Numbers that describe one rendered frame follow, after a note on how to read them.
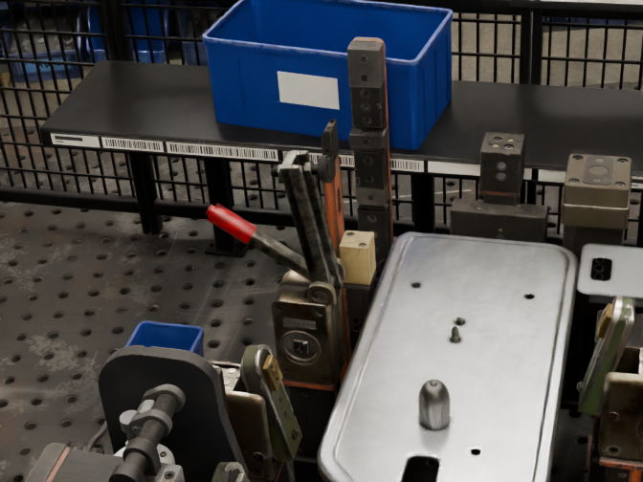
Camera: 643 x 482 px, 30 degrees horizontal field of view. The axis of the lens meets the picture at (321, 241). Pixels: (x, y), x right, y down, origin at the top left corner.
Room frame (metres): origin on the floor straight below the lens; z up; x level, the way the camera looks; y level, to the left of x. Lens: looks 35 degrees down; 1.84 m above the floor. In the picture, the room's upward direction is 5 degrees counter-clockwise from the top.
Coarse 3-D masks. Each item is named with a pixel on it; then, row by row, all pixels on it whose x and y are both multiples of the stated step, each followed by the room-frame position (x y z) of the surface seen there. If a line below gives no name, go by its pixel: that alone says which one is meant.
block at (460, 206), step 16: (464, 208) 1.25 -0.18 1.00; (480, 208) 1.25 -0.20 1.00; (496, 208) 1.25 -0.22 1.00; (512, 208) 1.24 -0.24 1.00; (528, 208) 1.24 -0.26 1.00; (544, 208) 1.24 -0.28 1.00; (464, 224) 1.25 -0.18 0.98; (480, 224) 1.24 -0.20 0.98; (496, 224) 1.24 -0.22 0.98; (512, 224) 1.23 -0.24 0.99; (528, 224) 1.22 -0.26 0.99; (544, 224) 1.22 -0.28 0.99; (528, 240) 1.22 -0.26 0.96; (544, 240) 1.22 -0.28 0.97
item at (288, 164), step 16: (288, 160) 1.05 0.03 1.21; (304, 160) 1.06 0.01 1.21; (320, 160) 1.04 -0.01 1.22; (272, 176) 1.05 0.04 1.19; (288, 176) 1.03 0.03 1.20; (304, 176) 1.06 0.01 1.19; (320, 176) 1.03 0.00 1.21; (288, 192) 1.03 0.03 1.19; (304, 192) 1.03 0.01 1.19; (304, 208) 1.03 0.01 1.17; (320, 208) 1.05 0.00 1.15; (304, 224) 1.03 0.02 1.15; (320, 224) 1.05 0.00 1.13; (304, 240) 1.03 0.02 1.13; (320, 240) 1.03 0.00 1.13; (304, 256) 1.03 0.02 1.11; (320, 256) 1.03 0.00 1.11; (320, 272) 1.03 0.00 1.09; (336, 272) 1.05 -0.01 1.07; (336, 288) 1.05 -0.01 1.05
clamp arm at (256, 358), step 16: (256, 352) 0.88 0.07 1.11; (240, 368) 0.87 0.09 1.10; (256, 368) 0.86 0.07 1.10; (272, 368) 0.88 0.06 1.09; (256, 384) 0.86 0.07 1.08; (272, 384) 0.87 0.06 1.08; (272, 400) 0.86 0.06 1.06; (288, 400) 0.89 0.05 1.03; (272, 416) 0.86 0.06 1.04; (288, 416) 0.88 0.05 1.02; (272, 432) 0.86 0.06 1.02; (288, 432) 0.87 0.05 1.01; (272, 448) 0.86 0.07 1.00; (288, 448) 0.86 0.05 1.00
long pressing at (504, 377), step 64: (448, 256) 1.15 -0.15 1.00; (512, 256) 1.14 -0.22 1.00; (576, 256) 1.14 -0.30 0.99; (384, 320) 1.04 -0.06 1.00; (448, 320) 1.03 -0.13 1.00; (512, 320) 1.03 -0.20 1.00; (384, 384) 0.94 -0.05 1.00; (448, 384) 0.93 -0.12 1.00; (512, 384) 0.92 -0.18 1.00; (320, 448) 0.85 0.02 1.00; (384, 448) 0.85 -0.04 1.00; (448, 448) 0.84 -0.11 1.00; (512, 448) 0.83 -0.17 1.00
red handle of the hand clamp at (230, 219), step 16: (208, 208) 1.08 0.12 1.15; (224, 208) 1.08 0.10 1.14; (224, 224) 1.06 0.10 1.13; (240, 224) 1.07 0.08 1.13; (240, 240) 1.06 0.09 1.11; (256, 240) 1.06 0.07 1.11; (272, 240) 1.06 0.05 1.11; (272, 256) 1.05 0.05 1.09; (288, 256) 1.05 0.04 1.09; (304, 272) 1.04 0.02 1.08
